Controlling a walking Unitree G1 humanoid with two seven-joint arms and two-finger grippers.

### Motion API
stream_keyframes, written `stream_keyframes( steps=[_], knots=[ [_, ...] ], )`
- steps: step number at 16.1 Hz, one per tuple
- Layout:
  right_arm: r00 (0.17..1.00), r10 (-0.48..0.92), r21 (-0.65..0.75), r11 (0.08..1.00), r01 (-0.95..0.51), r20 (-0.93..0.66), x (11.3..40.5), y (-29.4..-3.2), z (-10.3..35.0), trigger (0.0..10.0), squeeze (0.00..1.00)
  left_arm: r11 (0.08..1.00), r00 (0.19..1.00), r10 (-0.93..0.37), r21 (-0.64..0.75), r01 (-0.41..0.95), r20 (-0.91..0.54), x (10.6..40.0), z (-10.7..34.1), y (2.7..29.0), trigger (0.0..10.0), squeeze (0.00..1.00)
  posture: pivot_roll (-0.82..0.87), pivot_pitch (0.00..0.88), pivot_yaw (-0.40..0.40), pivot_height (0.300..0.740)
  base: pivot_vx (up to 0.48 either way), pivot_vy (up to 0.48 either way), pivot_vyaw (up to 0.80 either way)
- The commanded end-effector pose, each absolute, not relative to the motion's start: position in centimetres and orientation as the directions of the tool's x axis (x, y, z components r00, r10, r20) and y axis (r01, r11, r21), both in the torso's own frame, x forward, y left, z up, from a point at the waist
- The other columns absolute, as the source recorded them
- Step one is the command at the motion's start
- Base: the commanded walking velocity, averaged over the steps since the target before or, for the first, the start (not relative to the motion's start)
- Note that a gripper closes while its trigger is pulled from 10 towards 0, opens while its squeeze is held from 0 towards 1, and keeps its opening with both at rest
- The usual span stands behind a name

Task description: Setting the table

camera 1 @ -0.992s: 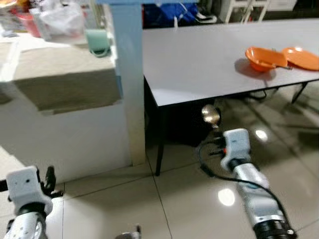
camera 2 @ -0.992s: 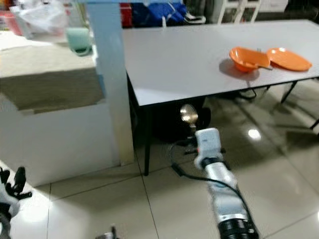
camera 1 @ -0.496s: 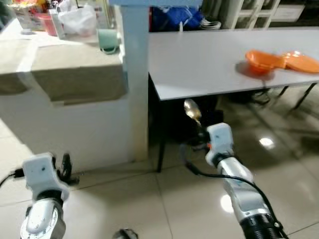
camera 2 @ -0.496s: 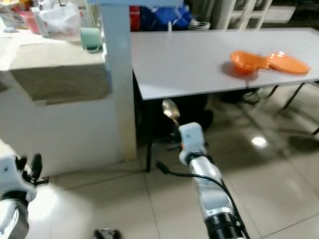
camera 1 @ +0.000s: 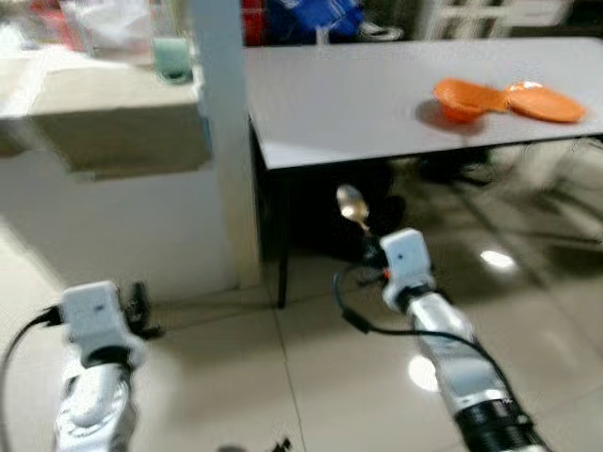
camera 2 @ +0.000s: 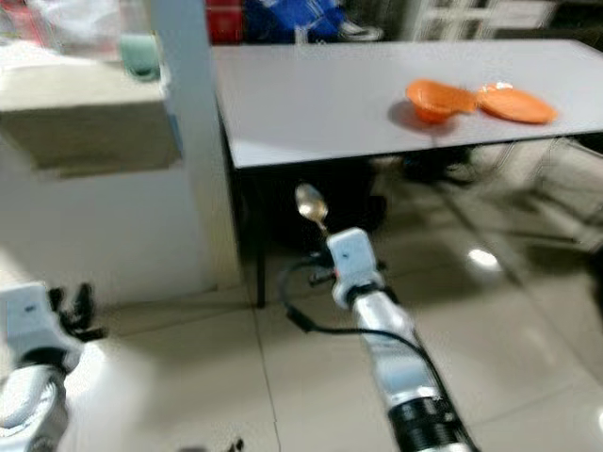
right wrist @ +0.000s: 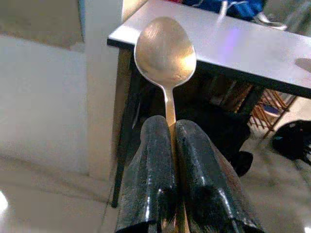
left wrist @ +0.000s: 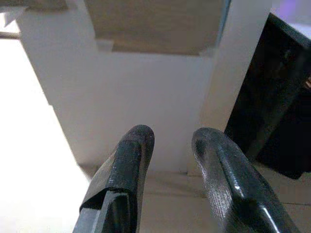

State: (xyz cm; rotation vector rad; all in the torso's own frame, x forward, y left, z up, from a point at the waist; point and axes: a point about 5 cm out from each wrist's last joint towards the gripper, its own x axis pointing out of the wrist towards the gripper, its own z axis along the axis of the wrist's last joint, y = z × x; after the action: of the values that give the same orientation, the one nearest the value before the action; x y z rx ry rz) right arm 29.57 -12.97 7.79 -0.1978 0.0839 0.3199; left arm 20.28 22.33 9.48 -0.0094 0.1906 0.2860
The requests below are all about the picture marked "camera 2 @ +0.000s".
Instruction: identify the golden metal spoon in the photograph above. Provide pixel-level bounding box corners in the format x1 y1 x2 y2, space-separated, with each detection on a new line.
294 182 333 236

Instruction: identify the grey dining table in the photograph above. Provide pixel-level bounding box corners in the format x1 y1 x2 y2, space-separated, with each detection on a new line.
212 40 603 310

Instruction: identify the beige woven cloth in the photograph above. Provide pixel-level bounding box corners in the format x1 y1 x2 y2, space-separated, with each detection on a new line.
0 64 185 180

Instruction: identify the orange plastic bowl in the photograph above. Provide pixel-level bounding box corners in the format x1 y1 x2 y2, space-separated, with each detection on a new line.
403 78 480 125

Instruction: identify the white sneaker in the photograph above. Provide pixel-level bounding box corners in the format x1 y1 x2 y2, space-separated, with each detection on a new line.
334 21 385 43

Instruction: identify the blue bag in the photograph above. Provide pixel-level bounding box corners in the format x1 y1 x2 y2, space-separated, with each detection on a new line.
242 0 345 43

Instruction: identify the orange plastic plate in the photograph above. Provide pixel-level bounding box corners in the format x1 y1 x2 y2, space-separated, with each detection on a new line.
476 82 559 125

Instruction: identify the red box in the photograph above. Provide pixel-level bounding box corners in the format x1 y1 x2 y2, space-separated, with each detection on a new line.
205 0 243 43

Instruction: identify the green cup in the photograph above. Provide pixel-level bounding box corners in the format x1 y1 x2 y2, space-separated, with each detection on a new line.
119 33 163 84

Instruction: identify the white cabinet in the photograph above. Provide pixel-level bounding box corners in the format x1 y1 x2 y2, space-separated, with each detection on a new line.
400 0 557 40

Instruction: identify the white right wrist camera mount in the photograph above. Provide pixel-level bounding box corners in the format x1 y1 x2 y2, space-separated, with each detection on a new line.
327 226 383 307

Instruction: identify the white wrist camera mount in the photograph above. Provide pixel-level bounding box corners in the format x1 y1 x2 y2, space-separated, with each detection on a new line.
0 281 86 373
327 226 383 307

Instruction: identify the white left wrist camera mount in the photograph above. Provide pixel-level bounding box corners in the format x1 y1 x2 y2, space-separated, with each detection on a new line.
0 281 86 373

